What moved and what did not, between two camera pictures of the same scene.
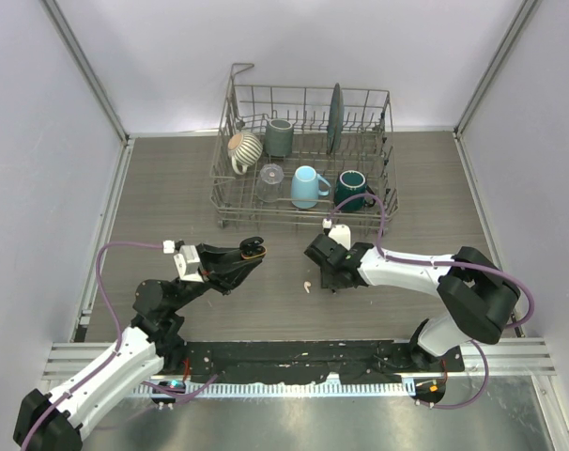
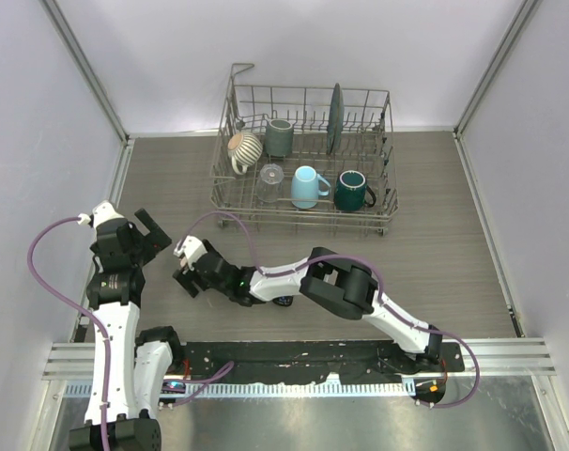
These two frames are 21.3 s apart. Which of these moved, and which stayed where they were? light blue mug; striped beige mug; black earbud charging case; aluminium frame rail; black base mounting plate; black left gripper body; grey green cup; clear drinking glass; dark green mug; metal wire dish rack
Moved: black left gripper body; black earbud charging case
Stayed: striped beige mug; metal wire dish rack; aluminium frame rail; grey green cup; clear drinking glass; dark green mug; black base mounting plate; light blue mug
